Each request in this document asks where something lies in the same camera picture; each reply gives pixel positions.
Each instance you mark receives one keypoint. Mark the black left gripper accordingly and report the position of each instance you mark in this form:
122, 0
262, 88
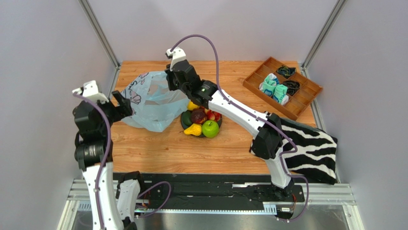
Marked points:
123, 110

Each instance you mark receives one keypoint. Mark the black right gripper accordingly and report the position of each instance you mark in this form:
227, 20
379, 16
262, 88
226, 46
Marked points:
174, 80

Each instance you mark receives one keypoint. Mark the light blue printed plastic bag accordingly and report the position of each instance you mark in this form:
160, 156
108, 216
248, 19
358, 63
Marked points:
153, 104

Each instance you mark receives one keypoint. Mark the dark red apple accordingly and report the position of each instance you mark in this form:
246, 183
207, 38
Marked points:
198, 116

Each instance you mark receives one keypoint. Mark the green apple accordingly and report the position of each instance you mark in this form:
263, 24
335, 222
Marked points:
210, 129

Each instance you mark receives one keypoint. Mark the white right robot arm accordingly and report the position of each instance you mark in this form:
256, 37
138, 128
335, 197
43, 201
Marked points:
267, 143

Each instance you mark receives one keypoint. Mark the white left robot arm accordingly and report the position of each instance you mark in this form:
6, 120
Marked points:
94, 116

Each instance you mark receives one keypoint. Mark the yellow lemon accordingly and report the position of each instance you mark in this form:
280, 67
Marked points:
191, 106

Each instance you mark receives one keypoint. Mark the dark green avocado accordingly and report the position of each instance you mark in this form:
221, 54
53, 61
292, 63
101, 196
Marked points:
186, 118

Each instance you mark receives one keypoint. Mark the red strawberry bunch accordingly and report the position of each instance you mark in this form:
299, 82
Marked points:
212, 115

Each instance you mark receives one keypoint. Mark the black fruit plate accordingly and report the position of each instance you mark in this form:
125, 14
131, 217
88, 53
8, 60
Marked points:
201, 123

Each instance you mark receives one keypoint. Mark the teal white sock left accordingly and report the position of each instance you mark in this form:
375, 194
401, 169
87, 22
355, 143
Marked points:
269, 84

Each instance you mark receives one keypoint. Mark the teal white sock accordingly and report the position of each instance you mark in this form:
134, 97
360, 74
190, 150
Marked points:
269, 84
280, 95

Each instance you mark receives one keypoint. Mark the teal white sock right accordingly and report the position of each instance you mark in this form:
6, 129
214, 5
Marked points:
280, 95

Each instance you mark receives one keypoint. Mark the dark patterned rolled sock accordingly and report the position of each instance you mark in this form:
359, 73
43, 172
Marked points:
286, 71

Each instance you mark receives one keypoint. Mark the black rolled sock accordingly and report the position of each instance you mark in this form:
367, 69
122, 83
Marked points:
292, 87

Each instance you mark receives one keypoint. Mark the zebra striped cloth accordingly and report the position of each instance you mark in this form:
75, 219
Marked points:
316, 151

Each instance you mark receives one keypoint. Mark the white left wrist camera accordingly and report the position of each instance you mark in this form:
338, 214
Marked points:
90, 90

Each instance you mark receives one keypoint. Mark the left corner aluminium post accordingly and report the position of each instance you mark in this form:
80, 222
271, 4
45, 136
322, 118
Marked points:
89, 12

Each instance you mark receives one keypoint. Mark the corner aluminium post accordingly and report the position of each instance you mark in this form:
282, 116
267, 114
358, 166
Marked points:
89, 12
334, 14

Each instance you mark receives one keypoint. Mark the right corner aluminium post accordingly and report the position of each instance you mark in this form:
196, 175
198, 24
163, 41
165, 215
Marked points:
334, 14

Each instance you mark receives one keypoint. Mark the aluminium frame rail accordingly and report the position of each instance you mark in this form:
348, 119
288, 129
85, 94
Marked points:
326, 207

